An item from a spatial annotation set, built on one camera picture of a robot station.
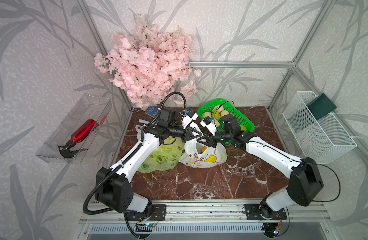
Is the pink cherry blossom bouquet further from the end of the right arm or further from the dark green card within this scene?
the dark green card

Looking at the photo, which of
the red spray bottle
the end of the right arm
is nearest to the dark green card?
the end of the right arm

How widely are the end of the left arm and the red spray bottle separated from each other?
0.28m

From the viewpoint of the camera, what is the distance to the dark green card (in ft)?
2.28

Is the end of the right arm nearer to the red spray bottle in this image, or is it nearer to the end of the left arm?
the end of the left arm

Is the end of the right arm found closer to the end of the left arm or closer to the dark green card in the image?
the end of the left arm

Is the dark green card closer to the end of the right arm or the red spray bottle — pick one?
the end of the right arm

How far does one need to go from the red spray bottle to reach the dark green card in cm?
103

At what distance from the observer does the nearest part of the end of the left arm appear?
58 cm

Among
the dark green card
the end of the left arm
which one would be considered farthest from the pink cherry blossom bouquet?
the dark green card

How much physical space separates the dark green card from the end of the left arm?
1.90 feet

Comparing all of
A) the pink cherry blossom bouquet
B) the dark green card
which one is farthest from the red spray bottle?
the dark green card

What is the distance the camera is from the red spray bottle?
60 cm

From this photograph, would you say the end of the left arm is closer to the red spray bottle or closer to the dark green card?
the red spray bottle
